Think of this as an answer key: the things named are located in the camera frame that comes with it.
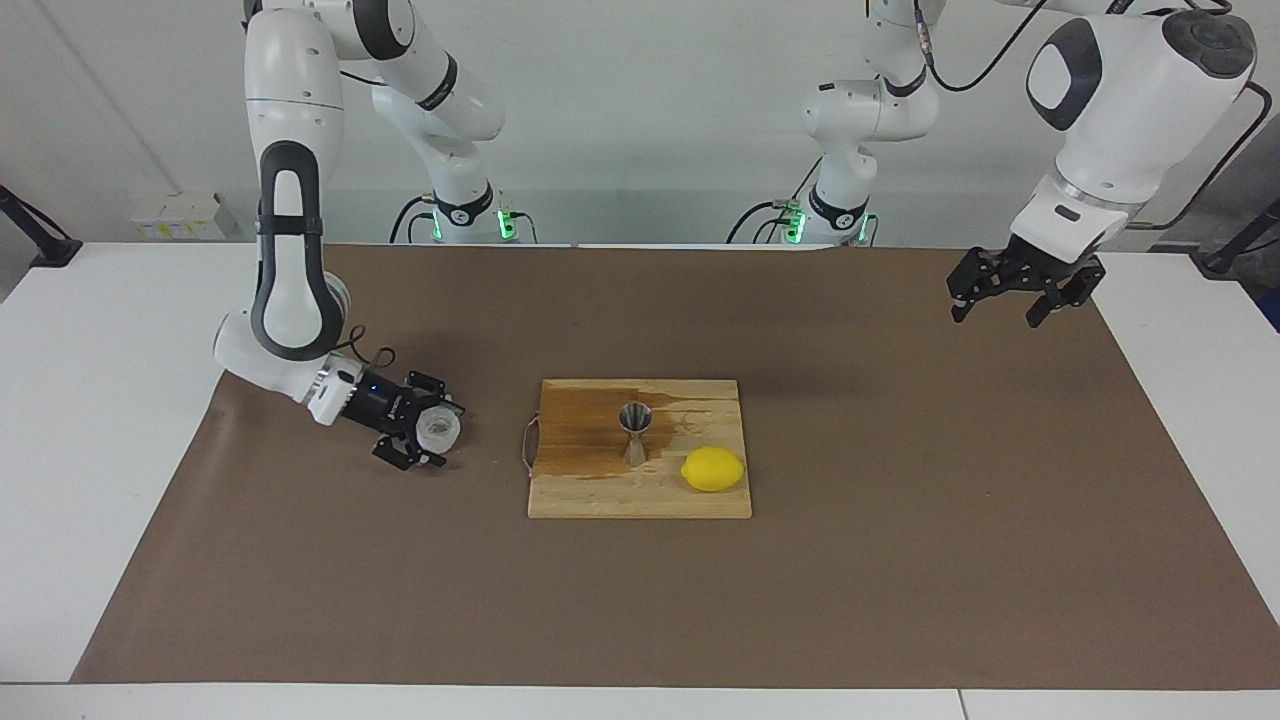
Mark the yellow lemon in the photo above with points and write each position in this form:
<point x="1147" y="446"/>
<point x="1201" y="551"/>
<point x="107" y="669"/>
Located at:
<point x="712" y="470"/>

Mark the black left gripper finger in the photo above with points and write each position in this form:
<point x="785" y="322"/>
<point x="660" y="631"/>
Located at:
<point x="973" y="280"/>
<point x="1075" y="288"/>

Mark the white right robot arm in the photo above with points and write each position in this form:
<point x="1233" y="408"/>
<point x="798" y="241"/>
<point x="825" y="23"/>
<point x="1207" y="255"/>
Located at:
<point x="290" y="250"/>

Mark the brown table mat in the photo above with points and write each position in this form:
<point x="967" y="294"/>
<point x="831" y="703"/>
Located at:
<point x="850" y="580"/>

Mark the dark blue object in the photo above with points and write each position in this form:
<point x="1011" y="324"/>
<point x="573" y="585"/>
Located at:
<point x="1273" y="310"/>

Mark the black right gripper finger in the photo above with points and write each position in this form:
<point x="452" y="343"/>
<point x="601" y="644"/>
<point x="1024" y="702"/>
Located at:
<point x="430" y="387"/>
<point x="400" y="453"/>

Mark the steel double jigger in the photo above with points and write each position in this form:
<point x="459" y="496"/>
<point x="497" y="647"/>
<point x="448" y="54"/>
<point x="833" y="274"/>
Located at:
<point x="635" y="418"/>

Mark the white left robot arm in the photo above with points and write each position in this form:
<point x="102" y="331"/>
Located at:
<point x="1130" y="110"/>

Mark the clear plastic cup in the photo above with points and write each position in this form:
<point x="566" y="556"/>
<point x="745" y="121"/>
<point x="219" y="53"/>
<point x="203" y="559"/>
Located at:
<point x="440" y="430"/>

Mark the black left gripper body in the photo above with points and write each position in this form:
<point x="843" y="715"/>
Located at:
<point x="1045" y="270"/>

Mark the black clamp stand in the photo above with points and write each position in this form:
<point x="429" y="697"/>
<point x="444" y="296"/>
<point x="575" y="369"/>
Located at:
<point x="1220" y="262"/>
<point x="55" y="250"/>

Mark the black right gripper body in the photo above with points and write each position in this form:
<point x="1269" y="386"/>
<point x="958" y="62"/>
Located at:
<point x="382" y="405"/>

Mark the wooden cutting board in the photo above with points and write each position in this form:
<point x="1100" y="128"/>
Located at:
<point x="580" y="495"/>

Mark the white wall power strip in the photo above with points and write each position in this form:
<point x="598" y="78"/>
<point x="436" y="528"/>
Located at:
<point x="170" y="222"/>

